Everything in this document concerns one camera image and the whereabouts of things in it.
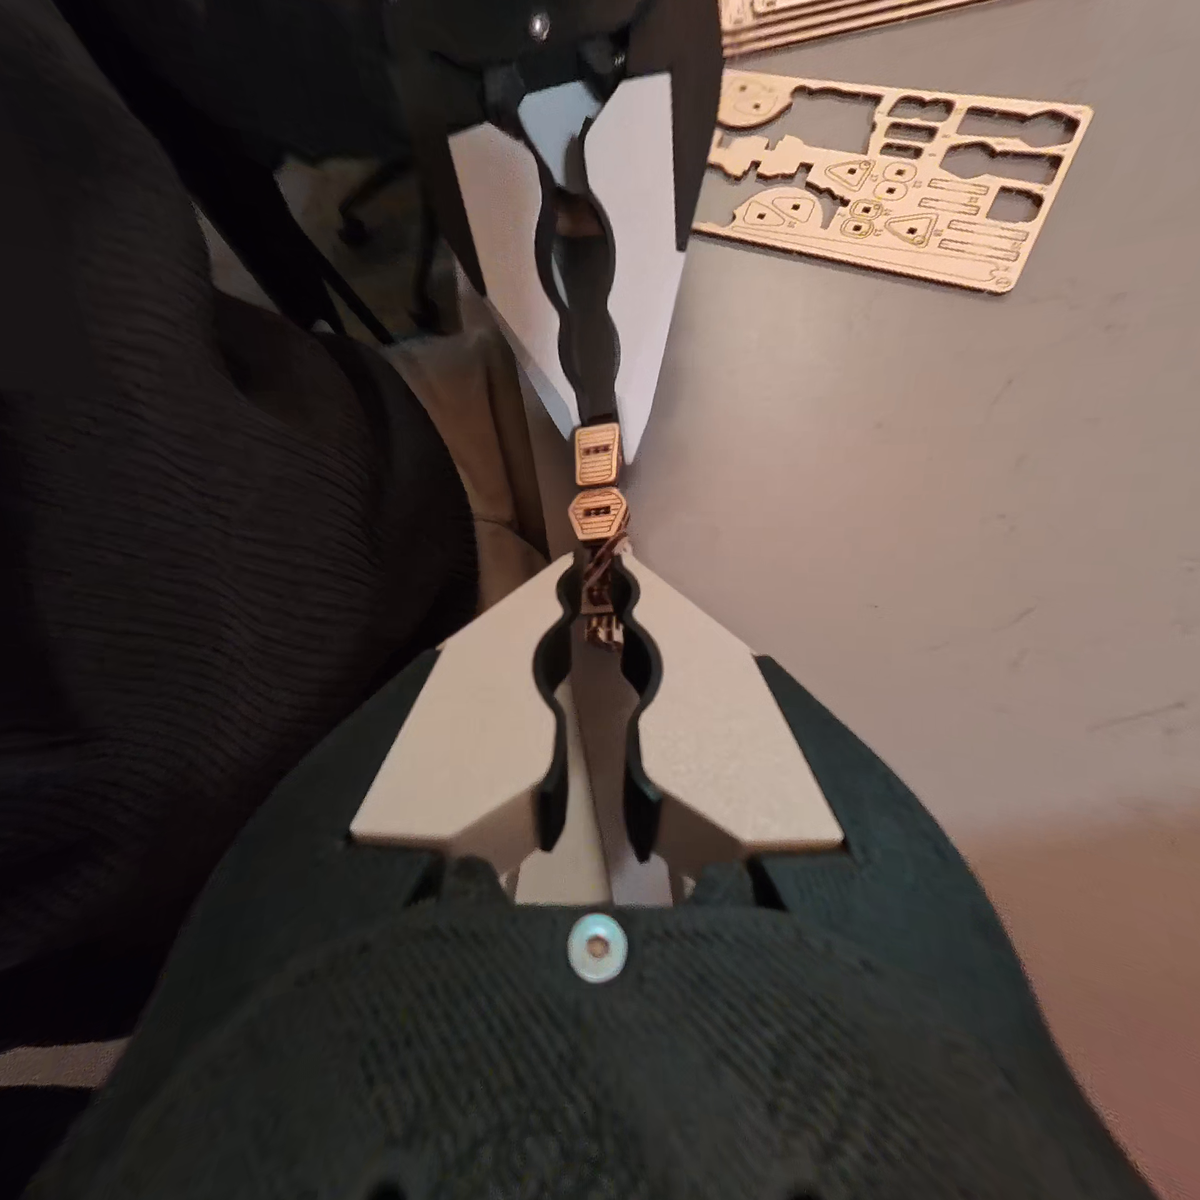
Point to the grey desk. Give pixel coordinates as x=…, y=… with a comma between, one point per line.
x=891, y=468

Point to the wooden puzzle parts sheet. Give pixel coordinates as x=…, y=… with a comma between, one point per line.
x=938, y=168

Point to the black office chair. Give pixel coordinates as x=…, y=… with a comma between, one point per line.
x=309, y=271

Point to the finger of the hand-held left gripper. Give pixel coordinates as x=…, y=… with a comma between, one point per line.
x=648, y=281
x=502, y=215

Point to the wooden puzzle model assembly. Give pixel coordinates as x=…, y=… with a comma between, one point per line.
x=601, y=515

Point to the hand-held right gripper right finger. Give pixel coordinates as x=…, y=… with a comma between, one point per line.
x=732, y=740

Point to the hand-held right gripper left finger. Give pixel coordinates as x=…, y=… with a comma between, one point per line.
x=451, y=740

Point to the person's beige pants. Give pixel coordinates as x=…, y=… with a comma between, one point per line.
x=498, y=450

